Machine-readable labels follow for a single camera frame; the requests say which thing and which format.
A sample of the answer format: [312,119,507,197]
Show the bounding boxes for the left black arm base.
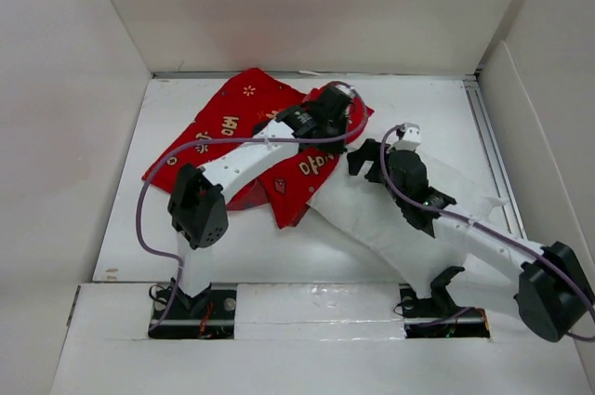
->
[148,279,238,340]

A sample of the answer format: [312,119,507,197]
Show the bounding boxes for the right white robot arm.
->
[347,138,594,342]

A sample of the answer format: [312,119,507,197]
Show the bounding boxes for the white taped foam block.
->
[234,283,404,342]

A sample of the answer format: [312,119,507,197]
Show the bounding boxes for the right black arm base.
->
[392,267,491,339]

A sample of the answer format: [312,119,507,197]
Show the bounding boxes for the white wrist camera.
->
[390,123,422,151]
[333,81,358,99]

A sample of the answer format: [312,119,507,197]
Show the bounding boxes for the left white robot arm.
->
[168,82,361,318]

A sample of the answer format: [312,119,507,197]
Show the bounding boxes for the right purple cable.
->
[379,124,595,343]

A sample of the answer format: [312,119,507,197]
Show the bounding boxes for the aluminium rail right side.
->
[463,75,526,238]

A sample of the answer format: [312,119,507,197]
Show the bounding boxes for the purple cable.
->
[134,81,373,336]
[379,124,595,343]

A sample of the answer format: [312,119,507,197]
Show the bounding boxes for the red cartoon print pillowcase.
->
[140,67,376,230]

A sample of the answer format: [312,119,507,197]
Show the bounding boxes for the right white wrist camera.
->
[390,123,422,151]

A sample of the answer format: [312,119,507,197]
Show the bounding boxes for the white pillow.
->
[310,152,506,298]

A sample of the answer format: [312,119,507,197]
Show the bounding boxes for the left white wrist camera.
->
[333,81,358,99]

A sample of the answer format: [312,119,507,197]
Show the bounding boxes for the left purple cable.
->
[134,81,373,336]

